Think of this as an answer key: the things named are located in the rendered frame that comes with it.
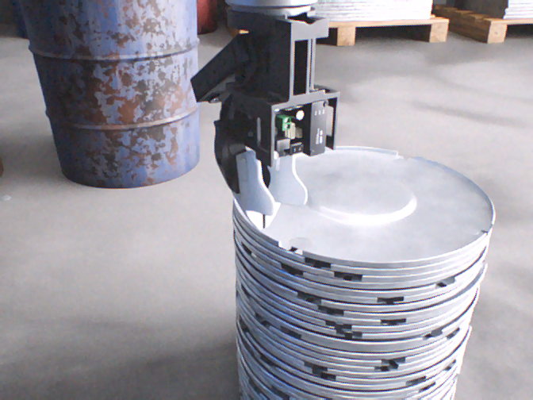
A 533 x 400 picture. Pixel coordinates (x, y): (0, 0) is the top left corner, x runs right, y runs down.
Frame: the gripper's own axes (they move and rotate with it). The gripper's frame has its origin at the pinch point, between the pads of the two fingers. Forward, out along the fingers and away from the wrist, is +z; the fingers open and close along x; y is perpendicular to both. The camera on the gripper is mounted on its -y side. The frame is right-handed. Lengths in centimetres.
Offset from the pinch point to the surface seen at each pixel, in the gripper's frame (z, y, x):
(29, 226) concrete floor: 31, -71, -13
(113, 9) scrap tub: -11, -75, 14
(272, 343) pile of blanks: 14.2, 3.8, -0.7
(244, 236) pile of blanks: 2.9, -1.2, -1.0
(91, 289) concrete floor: 31, -41, -9
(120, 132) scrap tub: 16, -76, 12
